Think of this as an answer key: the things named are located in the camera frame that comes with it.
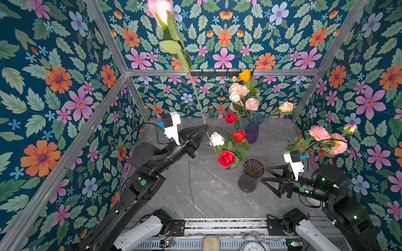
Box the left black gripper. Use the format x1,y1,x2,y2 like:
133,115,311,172
153,121,210,175

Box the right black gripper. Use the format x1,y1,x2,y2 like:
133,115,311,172
261,164,333,205

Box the dark purple glass vase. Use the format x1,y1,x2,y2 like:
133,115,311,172
238,160,264,193

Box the red rose stem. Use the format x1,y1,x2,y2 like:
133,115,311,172
215,140,250,170
232,130,250,164
225,112,248,135

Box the blue purple glass vase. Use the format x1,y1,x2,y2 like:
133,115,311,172
245,113,265,144

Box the deep pink peony stem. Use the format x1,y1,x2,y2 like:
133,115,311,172
255,123,358,172

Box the pink peony flower stem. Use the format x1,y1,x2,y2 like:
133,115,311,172
229,98,260,122

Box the peach peony flower stem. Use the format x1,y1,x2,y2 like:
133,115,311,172
229,77,262,121

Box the cream yellow rose stem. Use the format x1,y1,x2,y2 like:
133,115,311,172
272,101,294,116

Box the orange yellow rose stem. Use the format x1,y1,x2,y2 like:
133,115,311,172
239,70,258,100

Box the pink rose stem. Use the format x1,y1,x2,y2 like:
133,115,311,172
147,0,217,156

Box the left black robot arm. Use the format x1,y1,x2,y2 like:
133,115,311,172
67,125,208,251

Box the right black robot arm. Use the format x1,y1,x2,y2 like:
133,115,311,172
261,165,381,251

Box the white alarm clock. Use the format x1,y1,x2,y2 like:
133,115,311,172
240,235,270,251

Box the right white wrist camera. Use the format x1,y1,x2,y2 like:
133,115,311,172
283,151,307,181

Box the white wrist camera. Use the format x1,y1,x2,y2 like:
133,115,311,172
283,151,307,181
157,112,181,145

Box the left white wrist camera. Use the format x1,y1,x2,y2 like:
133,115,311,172
157,112,181,145

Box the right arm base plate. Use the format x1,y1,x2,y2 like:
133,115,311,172
266,214,310,236

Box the black hook rail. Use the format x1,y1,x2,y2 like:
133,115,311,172
190,69,243,78

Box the aluminium mounting rail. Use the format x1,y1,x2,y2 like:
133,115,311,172
125,218,356,239

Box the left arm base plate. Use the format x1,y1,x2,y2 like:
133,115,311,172
156,219,186,237

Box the beige wooden handle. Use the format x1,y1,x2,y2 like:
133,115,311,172
203,235,220,251

